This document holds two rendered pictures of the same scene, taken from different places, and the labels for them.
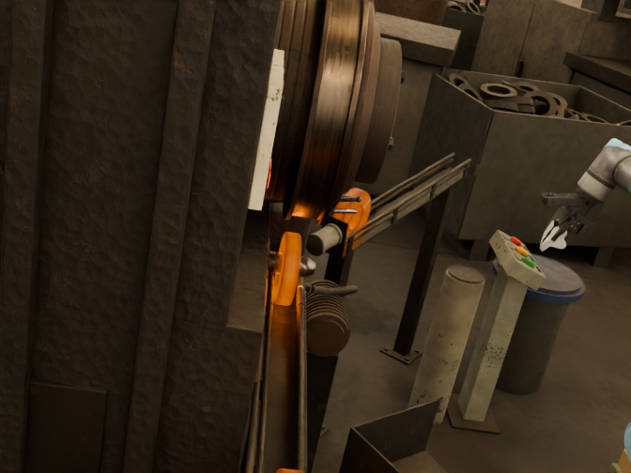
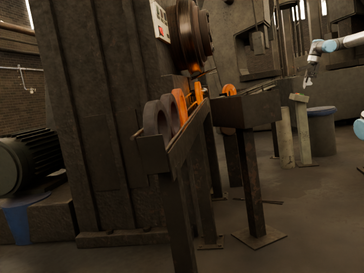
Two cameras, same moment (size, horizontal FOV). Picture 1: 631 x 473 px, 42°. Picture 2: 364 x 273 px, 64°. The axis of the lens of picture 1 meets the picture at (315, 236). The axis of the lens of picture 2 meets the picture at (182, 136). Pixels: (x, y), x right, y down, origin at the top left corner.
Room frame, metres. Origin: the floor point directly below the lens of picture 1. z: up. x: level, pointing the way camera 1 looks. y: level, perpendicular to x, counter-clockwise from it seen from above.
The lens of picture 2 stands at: (-0.34, -0.42, 0.77)
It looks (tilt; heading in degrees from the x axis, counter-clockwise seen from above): 8 degrees down; 18
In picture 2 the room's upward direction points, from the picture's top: 9 degrees counter-clockwise
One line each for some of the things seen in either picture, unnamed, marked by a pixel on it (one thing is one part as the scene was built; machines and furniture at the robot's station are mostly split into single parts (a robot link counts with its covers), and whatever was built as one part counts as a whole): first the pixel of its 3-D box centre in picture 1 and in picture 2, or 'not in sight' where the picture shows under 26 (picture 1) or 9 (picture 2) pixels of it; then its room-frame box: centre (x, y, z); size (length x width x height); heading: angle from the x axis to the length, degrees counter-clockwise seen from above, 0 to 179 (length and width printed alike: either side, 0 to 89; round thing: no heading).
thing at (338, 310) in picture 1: (309, 380); (232, 150); (1.89, -0.06, 0.27); 0.22 x 0.13 x 0.53; 6
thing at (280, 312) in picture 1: (282, 303); not in sight; (1.57, 0.04, 0.66); 0.19 x 0.07 x 0.01; 6
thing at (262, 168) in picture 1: (268, 124); (161, 23); (1.20, 0.11, 1.15); 0.26 x 0.02 x 0.18; 6
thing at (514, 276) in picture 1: (495, 334); (303, 128); (2.31, -0.62, 0.31); 0.24 x 0.16 x 0.62; 6
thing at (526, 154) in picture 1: (522, 162); (316, 99); (4.13, -0.97, 0.39); 1.03 x 0.83 x 0.77; 111
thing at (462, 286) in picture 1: (444, 346); (284, 137); (2.25, -0.47, 0.26); 0.12 x 0.12 x 0.52
